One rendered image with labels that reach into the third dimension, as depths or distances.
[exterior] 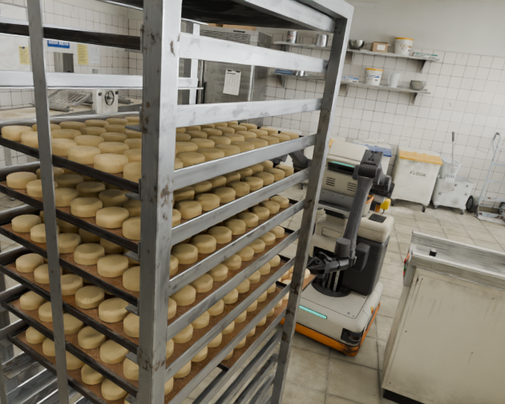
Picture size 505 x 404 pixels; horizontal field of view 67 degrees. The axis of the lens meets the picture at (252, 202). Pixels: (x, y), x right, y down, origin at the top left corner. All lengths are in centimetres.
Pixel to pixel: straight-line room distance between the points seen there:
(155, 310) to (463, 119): 588
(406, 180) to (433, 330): 363
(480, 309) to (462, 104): 440
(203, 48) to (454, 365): 202
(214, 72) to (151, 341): 499
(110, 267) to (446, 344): 183
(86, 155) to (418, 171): 515
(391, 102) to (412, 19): 109
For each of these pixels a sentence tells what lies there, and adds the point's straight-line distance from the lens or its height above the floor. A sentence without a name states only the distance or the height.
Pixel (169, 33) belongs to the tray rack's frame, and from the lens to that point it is 47.
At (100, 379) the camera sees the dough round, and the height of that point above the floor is 105.
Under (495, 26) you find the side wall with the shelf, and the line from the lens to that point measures 628.
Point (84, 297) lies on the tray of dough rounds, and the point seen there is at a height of 124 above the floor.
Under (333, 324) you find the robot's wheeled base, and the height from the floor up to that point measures 23.
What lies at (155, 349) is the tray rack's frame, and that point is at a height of 126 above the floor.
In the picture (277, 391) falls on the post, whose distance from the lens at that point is 143.
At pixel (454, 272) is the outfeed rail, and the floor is 86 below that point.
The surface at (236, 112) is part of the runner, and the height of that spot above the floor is 159.
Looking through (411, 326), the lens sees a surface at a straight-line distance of 218.
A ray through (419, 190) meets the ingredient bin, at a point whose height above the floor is 30.
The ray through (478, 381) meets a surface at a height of 33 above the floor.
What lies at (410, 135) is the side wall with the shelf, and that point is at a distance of 614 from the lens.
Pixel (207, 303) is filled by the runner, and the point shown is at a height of 123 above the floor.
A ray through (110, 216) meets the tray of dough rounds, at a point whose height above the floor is 142.
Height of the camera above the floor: 167
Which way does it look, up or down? 20 degrees down
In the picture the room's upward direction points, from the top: 7 degrees clockwise
